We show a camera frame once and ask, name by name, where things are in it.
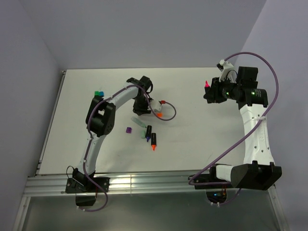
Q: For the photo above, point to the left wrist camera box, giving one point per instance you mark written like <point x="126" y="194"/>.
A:
<point x="156" y="106"/>

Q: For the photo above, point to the pale green capped highlighter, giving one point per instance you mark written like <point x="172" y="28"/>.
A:
<point x="138" y="122"/>

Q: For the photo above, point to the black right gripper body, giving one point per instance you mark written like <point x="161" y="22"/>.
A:
<point x="224" y="90"/>

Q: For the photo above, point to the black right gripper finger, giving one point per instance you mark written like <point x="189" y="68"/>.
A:
<point x="208" y="98"/>
<point x="214" y="84"/>

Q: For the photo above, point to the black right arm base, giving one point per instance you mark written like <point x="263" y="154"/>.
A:
<point x="215" y="189"/>

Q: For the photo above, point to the aluminium front rail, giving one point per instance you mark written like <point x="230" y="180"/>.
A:
<point x="119" y="183"/>

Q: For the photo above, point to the purple pen cap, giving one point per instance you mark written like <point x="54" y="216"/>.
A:
<point x="128" y="130"/>

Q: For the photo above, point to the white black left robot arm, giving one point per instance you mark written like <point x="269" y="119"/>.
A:
<point x="100" y="121"/>

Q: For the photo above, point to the pale green pen cap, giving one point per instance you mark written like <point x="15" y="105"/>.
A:
<point x="143" y="134"/>

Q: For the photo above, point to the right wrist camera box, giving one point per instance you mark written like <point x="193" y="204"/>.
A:
<point x="225" y="67"/>

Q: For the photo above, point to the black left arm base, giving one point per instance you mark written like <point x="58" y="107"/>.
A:
<point x="85" y="196"/>

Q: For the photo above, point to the black orange tip highlighter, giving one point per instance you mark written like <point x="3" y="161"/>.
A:
<point x="153" y="141"/>

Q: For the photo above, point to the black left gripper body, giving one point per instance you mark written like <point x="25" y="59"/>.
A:
<point x="141" y="105"/>

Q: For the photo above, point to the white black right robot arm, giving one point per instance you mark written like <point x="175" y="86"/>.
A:
<point x="258" y="170"/>

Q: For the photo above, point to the black purple tip highlighter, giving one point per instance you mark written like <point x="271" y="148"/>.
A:
<point x="148" y="133"/>

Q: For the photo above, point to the black pink tip highlighter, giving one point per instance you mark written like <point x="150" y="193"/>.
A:
<point x="207" y="86"/>

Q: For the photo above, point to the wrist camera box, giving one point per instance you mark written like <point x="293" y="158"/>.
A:
<point x="225" y="67"/>
<point x="156" y="106"/>

